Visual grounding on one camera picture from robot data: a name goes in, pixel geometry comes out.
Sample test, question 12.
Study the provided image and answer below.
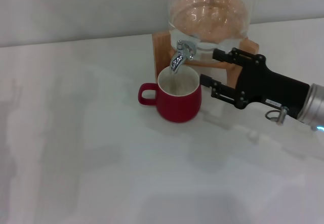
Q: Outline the grey gripper cable loop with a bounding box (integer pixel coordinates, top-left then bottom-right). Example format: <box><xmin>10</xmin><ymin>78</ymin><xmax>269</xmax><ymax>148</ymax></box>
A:
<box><xmin>265</xmin><ymin>106</ymin><xmax>289</xmax><ymax>126</ymax></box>

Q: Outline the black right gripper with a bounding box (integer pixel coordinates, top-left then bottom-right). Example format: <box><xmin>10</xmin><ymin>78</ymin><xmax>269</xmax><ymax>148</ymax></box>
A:
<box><xmin>199</xmin><ymin>47</ymin><xmax>311</xmax><ymax>120</ymax></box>

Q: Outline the wooden dispenser stand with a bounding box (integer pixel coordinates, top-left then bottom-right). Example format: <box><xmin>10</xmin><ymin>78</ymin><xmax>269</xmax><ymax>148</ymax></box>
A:
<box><xmin>152</xmin><ymin>29</ymin><xmax>260</xmax><ymax>98</ymax></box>

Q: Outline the chrome faucet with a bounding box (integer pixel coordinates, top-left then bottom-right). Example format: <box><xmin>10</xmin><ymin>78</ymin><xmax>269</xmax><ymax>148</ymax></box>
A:
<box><xmin>170</xmin><ymin>39</ymin><xmax>197</xmax><ymax>75</ymax></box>

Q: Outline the glass water dispenser jar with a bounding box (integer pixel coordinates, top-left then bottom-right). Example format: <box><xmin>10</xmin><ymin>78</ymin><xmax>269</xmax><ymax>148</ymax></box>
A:
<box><xmin>167</xmin><ymin>0</ymin><xmax>254</xmax><ymax>64</ymax></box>

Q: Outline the red ceramic cup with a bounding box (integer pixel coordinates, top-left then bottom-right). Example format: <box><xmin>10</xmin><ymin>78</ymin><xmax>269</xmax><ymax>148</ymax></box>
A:
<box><xmin>138</xmin><ymin>66</ymin><xmax>203</xmax><ymax>123</ymax></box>

